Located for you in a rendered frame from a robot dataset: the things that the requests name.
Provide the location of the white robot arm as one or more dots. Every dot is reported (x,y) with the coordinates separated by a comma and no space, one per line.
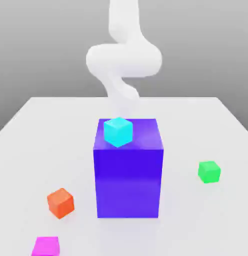
(124,60)

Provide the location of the small cyan cube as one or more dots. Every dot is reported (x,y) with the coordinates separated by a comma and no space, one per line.
(118,132)

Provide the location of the small green cube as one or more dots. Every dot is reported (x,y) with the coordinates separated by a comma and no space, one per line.
(209,172)

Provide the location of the small orange cube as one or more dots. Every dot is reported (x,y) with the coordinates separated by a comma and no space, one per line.
(60,203)

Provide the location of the small magenta cube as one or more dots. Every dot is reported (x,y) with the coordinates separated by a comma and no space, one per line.
(46,246)

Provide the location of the large purple box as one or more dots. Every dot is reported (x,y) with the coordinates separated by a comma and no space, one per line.
(128,180)

